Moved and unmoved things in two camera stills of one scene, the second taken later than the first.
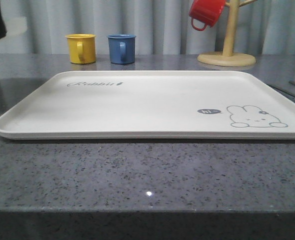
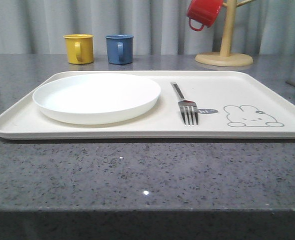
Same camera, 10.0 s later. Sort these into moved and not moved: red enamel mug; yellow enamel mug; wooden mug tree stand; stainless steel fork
Moved: stainless steel fork
Not moved: wooden mug tree stand; yellow enamel mug; red enamel mug
